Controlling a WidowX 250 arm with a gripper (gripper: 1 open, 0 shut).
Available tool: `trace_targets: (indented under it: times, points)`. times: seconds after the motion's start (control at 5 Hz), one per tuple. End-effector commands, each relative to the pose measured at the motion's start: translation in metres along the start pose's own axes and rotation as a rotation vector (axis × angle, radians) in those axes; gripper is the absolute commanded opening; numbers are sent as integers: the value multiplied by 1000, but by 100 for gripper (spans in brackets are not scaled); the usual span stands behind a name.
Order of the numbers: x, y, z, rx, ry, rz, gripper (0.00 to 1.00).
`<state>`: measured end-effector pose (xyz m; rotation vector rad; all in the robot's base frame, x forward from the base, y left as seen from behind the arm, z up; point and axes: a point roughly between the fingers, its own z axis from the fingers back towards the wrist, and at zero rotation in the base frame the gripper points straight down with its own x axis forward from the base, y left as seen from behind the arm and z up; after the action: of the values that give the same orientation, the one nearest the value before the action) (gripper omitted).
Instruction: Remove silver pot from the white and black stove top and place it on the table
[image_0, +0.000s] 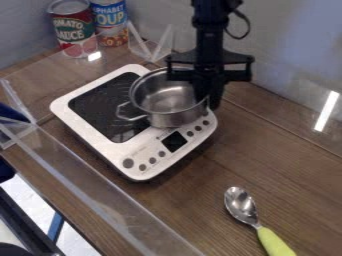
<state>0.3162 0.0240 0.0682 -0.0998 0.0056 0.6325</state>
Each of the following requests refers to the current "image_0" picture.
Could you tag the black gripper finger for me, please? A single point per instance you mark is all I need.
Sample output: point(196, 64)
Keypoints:
point(217, 87)
point(201, 89)

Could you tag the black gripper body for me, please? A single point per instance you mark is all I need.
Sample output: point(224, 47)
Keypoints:
point(233, 69)

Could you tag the silver pot with handles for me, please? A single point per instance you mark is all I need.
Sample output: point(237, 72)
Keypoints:
point(166, 102)

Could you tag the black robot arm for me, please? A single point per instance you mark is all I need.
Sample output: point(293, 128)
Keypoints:
point(210, 21)

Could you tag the white and black stove top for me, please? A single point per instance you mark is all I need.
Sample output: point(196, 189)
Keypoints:
point(100, 114)

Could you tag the alphabet soup can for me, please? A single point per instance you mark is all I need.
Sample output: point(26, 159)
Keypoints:
point(112, 17)

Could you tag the tomato sauce can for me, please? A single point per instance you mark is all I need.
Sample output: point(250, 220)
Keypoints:
point(74, 27)

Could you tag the clear acrylic front barrier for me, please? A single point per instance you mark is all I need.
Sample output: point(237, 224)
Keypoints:
point(118, 224)

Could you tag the clear acrylic corner bracket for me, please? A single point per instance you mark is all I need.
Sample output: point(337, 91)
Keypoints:
point(153, 51)

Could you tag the spoon with green handle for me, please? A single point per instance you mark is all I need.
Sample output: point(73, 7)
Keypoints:
point(242, 208)

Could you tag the black metal table frame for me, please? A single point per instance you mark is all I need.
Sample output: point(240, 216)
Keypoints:
point(35, 240)

